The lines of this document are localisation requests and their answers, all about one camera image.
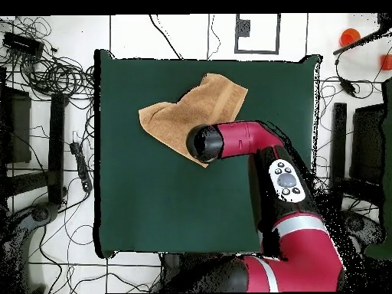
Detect black box device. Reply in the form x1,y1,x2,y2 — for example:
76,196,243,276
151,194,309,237
2,31,45,57

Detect thin black cable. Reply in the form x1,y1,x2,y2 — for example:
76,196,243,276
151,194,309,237
207,13,222,60

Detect dark green table cloth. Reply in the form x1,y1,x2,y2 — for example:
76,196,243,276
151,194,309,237
93,49,322,259

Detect dark grey square patch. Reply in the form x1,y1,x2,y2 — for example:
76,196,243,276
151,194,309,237
235,18,251,38

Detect black power strip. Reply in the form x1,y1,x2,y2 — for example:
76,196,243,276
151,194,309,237
69,142,93,193

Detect black long cable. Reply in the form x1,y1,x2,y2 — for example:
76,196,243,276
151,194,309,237
149,14,184,60

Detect grey square frame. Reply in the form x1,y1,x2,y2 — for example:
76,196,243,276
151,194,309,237
234,13,281,55

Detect black flat bar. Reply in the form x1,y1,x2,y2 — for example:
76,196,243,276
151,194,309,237
328,102,348,211
47,93,67,204

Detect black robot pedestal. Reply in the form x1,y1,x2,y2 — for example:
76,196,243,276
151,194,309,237
160,252,215,270

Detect grey chair base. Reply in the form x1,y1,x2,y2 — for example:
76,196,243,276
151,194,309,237
0,201,59,293
339,209,385,246

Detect tan terry towel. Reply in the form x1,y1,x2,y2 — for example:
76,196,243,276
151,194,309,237
138,72,249,168

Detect tangle of black cables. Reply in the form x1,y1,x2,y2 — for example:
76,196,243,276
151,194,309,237
18,53,96,100

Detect black thin rod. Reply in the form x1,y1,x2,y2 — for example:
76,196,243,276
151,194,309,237
332,28,392,56

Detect black cross beam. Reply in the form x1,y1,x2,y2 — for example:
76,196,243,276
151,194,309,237
5,170,57,197

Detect black flat panel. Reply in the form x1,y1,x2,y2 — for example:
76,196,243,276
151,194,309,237
0,87,32,165
350,103,387,185

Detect black power adapter with cable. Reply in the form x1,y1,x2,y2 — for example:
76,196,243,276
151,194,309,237
335,57,359,97

